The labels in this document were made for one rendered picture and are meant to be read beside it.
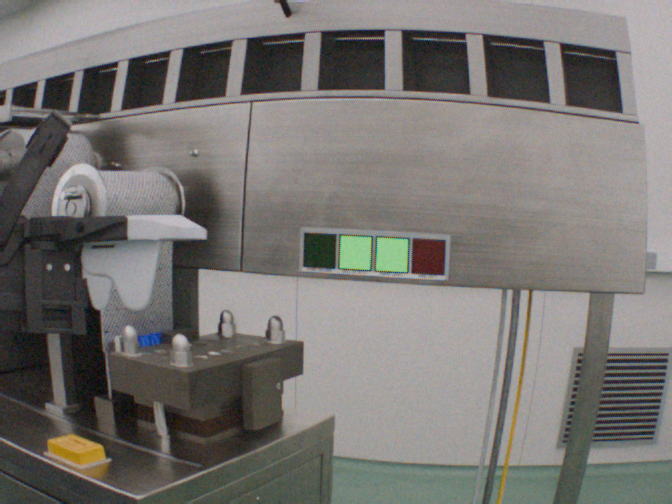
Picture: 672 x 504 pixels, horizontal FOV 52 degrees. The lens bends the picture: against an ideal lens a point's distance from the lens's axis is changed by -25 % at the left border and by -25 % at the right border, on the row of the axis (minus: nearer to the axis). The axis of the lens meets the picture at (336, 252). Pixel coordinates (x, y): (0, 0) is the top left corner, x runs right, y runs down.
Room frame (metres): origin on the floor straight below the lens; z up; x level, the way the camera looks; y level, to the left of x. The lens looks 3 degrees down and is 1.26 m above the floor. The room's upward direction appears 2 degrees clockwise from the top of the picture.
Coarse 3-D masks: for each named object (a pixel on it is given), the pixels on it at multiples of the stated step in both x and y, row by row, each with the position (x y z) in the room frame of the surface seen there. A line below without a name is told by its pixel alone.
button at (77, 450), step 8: (48, 440) 0.96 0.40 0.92; (56, 440) 0.96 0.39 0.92; (64, 440) 0.97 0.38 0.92; (72, 440) 0.98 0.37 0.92; (80, 440) 0.99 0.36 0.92; (88, 440) 1.00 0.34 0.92; (56, 448) 0.95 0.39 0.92; (64, 448) 0.94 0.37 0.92; (72, 448) 0.94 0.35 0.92; (80, 448) 0.95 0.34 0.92; (88, 448) 0.96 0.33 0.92; (96, 448) 0.97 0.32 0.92; (64, 456) 0.94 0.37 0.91; (72, 456) 0.93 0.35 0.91; (80, 456) 0.93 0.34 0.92; (88, 456) 0.95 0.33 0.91; (96, 456) 0.97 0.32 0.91; (104, 456) 0.99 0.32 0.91; (80, 464) 0.93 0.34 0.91
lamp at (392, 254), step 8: (384, 240) 1.40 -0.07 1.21; (392, 240) 1.39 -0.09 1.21; (400, 240) 1.39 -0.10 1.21; (384, 248) 1.40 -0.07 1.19; (392, 248) 1.39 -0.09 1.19; (400, 248) 1.39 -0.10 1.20; (384, 256) 1.40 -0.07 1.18; (392, 256) 1.39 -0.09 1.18; (400, 256) 1.39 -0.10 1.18; (376, 264) 1.40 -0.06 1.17; (384, 264) 1.40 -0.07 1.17; (392, 264) 1.39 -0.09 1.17; (400, 264) 1.39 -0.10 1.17
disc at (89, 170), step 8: (72, 168) 1.25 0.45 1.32; (80, 168) 1.25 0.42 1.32; (88, 168) 1.24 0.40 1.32; (64, 176) 1.26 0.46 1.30; (96, 176) 1.23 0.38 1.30; (96, 184) 1.23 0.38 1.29; (104, 184) 1.22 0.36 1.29; (56, 192) 1.27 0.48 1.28; (104, 192) 1.22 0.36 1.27; (56, 200) 1.27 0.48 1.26; (104, 200) 1.22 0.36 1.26; (56, 208) 1.27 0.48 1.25; (104, 208) 1.22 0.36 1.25
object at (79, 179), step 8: (72, 176) 1.25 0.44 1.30; (80, 176) 1.24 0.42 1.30; (88, 176) 1.23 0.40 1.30; (64, 184) 1.26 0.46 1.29; (72, 184) 1.25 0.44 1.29; (80, 184) 1.24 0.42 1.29; (88, 184) 1.23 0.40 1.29; (96, 192) 1.22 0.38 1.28; (96, 200) 1.22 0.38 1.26; (96, 208) 1.22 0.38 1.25
